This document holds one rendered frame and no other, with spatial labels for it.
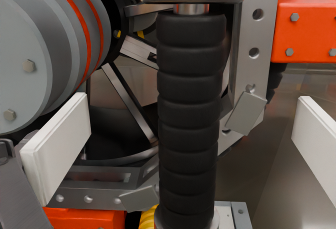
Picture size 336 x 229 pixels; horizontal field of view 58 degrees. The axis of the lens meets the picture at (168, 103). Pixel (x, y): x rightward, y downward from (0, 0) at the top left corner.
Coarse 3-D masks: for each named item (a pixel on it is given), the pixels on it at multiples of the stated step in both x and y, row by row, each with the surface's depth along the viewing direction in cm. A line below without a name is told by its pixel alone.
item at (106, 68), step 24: (120, 0) 45; (120, 24) 50; (120, 48) 48; (144, 48) 48; (120, 96) 51; (48, 120) 62; (96, 120) 68; (120, 120) 68; (144, 120) 52; (96, 144) 59; (120, 144) 58; (144, 144) 55
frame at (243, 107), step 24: (264, 0) 34; (240, 24) 35; (264, 24) 35; (240, 48) 36; (264, 48) 36; (240, 72) 37; (264, 72) 37; (240, 96) 38; (264, 96) 38; (240, 120) 40; (72, 168) 50; (96, 168) 50; (120, 168) 50; (144, 168) 49; (72, 192) 46; (96, 192) 46; (120, 192) 45; (144, 192) 45
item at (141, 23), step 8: (136, 16) 82; (144, 16) 82; (152, 16) 82; (136, 24) 83; (144, 24) 83; (152, 24) 87; (136, 32) 88; (144, 32) 88; (152, 32) 88; (152, 40) 89
